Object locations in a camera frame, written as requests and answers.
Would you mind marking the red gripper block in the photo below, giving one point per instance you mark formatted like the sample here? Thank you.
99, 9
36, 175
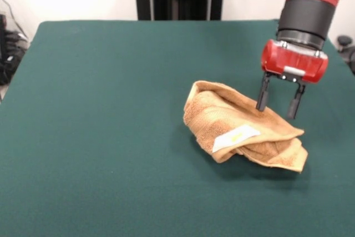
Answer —
294, 60

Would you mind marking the tan terry towel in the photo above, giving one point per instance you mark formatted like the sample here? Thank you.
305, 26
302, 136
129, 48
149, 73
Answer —
222, 120

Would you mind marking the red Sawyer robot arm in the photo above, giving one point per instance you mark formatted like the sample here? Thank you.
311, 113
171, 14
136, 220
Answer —
305, 17

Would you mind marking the dark green table cloth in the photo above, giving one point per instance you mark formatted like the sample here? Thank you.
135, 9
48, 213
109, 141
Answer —
83, 109

